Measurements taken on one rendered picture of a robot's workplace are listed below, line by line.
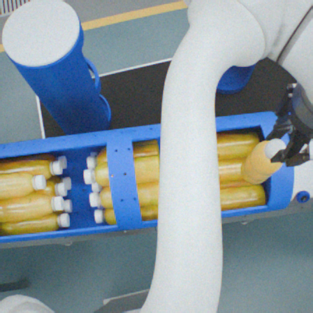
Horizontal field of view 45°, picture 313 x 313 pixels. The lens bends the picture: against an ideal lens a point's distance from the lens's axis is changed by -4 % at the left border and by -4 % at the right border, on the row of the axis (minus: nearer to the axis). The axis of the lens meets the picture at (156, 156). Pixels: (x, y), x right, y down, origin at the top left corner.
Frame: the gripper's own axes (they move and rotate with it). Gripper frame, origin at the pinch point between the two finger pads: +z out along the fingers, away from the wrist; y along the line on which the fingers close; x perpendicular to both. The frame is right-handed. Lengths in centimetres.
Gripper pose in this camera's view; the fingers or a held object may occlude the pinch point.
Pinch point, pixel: (279, 144)
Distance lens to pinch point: 78.1
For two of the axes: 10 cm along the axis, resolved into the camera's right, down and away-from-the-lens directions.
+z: 0.1, 2.6, 9.7
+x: -9.9, 1.2, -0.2
